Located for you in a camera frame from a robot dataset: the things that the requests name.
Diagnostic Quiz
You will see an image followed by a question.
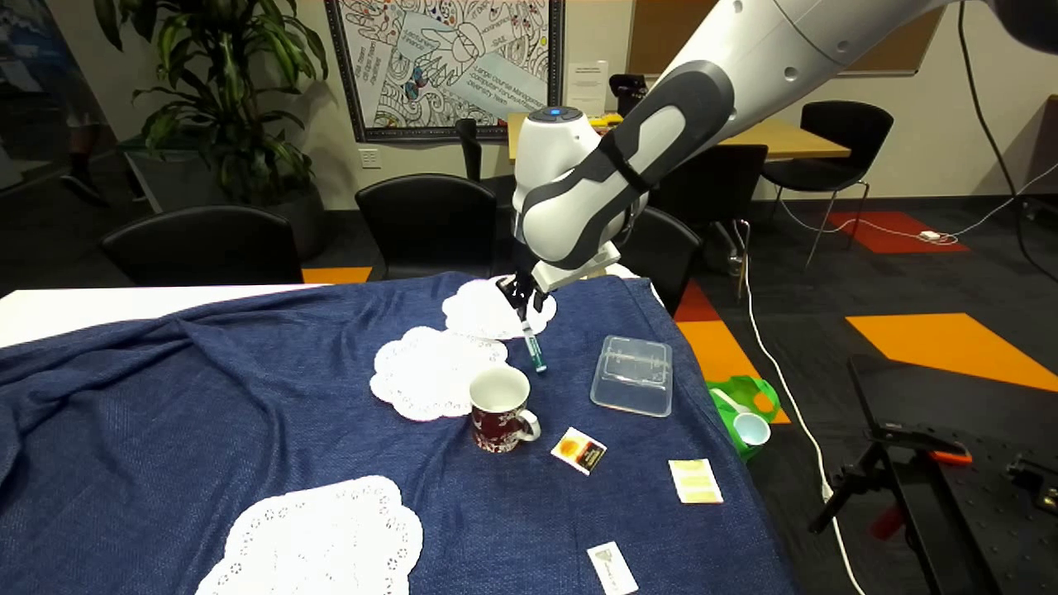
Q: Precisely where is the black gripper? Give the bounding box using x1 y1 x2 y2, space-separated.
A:
495 272 542 327

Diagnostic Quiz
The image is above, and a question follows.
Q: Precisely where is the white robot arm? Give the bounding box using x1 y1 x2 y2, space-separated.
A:
500 0 947 314

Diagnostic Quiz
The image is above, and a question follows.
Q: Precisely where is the white paper doily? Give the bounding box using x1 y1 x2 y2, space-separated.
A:
369 327 505 422
440 276 559 339
194 476 424 595

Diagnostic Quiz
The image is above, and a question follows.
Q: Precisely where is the clear plastic square container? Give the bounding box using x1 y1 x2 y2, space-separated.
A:
588 334 671 417

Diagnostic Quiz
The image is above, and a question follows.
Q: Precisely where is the small yellow picture card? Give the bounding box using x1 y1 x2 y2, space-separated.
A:
552 426 607 476

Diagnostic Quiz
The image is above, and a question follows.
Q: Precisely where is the large white paper square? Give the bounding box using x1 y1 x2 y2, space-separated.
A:
669 458 724 507

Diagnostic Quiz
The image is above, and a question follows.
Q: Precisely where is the framed whiteboard drawing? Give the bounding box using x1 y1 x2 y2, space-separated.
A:
325 0 565 146

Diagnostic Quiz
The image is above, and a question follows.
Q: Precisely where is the small white paper square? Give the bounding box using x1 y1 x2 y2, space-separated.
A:
588 541 637 595

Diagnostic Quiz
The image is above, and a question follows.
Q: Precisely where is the black office chair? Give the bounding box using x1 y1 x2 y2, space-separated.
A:
99 204 302 285

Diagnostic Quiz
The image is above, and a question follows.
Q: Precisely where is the potted green plant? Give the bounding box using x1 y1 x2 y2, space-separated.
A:
91 0 328 201

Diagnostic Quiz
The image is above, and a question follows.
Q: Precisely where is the blue denim cloth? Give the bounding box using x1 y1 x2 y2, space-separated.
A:
0 275 798 595

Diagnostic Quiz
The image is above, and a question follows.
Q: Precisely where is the white power cable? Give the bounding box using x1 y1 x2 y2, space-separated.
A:
729 219 872 595

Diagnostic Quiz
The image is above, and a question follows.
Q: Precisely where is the orange handled clamp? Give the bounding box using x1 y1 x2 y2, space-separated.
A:
883 422 974 468

